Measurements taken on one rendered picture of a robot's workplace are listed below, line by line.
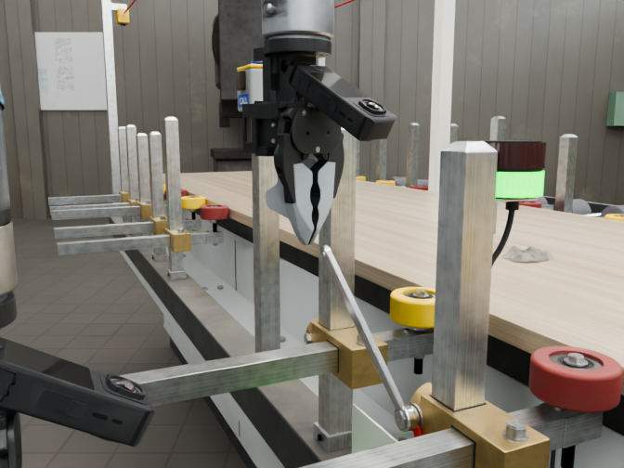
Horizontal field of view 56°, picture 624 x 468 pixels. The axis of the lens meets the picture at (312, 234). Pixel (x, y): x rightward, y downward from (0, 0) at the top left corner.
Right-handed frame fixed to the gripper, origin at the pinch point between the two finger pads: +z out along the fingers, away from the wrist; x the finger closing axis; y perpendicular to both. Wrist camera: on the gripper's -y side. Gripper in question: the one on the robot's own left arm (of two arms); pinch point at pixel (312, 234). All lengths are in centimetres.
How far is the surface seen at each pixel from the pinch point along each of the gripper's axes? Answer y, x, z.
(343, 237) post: 4.7, -10.2, 2.3
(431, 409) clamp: -15.7, -0.1, 14.8
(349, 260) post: 4.4, -11.1, 5.4
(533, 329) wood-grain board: -17.0, -18.2, 11.0
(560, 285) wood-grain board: -11.4, -39.1, 11.0
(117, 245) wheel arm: 101, -28, 19
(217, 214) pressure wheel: 89, -52, 12
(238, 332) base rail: 50, -29, 31
